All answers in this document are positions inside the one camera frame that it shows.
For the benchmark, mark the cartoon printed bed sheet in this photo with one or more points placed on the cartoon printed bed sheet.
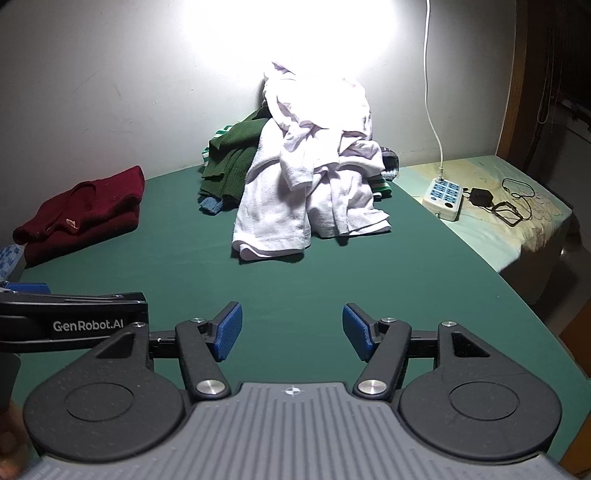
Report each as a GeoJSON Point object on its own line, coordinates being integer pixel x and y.
{"type": "Point", "coordinates": [498, 230]}

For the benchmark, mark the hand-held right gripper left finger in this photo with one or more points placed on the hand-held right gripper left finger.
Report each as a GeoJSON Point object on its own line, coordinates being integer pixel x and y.
{"type": "Point", "coordinates": [228, 330]}

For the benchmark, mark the person's left hand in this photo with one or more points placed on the person's left hand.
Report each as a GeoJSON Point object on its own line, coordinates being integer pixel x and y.
{"type": "Point", "coordinates": [11, 443]}

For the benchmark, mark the maroon sweater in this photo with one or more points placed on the maroon sweater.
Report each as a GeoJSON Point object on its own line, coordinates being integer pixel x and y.
{"type": "Point", "coordinates": [87, 207]}

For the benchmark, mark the green blanket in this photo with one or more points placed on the green blanket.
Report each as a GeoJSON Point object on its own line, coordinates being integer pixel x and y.
{"type": "Point", "coordinates": [286, 286]}

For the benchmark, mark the white power strip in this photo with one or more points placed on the white power strip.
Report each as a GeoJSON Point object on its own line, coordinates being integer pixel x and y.
{"type": "Point", "coordinates": [444, 197]}

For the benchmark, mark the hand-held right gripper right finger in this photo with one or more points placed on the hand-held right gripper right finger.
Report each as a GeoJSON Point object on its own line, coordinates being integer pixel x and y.
{"type": "Point", "coordinates": [356, 330]}

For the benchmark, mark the wooden door frame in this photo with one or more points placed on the wooden door frame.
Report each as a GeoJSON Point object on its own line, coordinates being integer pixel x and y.
{"type": "Point", "coordinates": [512, 83]}

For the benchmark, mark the grey knit sweater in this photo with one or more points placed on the grey knit sweater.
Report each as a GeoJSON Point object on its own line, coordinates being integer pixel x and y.
{"type": "Point", "coordinates": [390, 161]}

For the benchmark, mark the white shirt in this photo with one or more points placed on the white shirt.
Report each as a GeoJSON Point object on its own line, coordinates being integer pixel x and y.
{"type": "Point", "coordinates": [314, 152]}

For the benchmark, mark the black power adapter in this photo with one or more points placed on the black power adapter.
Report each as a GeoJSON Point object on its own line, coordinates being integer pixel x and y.
{"type": "Point", "coordinates": [480, 197]}

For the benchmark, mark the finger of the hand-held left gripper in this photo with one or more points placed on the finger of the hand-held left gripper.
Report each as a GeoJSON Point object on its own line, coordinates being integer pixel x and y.
{"type": "Point", "coordinates": [27, 288]}

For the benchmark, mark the green cream thin-striped garment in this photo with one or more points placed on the green cream thin-striped garment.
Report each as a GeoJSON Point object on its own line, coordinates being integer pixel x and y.
{"type": "Point", "coordinates": [217, 136]}

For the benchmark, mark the blue patterned pillow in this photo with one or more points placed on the blue patterned pillow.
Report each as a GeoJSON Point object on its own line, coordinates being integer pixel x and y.
{"type": "Point", "coordinates": [9, 263]}

